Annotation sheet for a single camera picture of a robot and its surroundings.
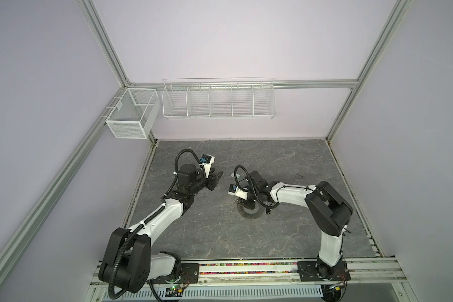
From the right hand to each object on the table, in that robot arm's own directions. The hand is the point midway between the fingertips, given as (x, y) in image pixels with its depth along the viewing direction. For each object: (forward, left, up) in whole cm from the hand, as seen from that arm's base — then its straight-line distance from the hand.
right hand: (239, 197), depth 94 cm
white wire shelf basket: (+43, +10, +30) cm, 53 cm away
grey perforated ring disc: (-7, -9, -2) cm, 11 cm away
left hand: (+4, +10, +17) cm, 20 cm away
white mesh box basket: (+40, +57, +22) cm, 73 cm away
